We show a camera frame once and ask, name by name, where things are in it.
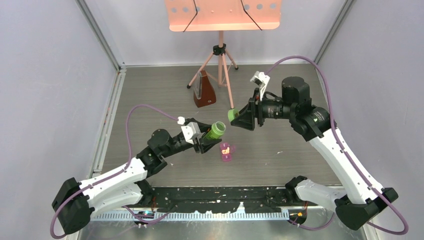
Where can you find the brown wooden metronome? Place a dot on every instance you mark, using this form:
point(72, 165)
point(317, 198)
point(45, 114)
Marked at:
point(203, 91)

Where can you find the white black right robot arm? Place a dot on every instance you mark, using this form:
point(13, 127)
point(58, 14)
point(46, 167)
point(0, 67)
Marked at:
point(362, 197)

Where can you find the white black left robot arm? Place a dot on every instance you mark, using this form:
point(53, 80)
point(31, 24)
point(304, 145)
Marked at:
point(78, 202)

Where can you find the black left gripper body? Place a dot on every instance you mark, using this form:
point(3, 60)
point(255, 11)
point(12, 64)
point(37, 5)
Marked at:
point(195, 145)

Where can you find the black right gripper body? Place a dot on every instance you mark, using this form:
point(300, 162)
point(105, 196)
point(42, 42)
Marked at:
point(272, 109)

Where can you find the green bottle cap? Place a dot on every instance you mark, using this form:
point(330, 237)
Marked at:
point(232, 114)

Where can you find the pink music stand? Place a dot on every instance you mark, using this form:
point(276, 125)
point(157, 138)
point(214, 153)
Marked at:
point(222, 16)

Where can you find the white pills in organizer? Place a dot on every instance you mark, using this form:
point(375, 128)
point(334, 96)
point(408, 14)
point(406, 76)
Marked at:
point(226, 151)

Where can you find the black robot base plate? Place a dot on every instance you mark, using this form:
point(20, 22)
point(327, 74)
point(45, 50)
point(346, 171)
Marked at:
point(218, 200)

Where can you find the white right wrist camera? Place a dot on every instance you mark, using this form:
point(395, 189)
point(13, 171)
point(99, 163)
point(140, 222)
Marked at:
point(262, 80)

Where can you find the green pill bottle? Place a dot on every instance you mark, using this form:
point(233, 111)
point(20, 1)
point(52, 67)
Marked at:
point(215, 132)

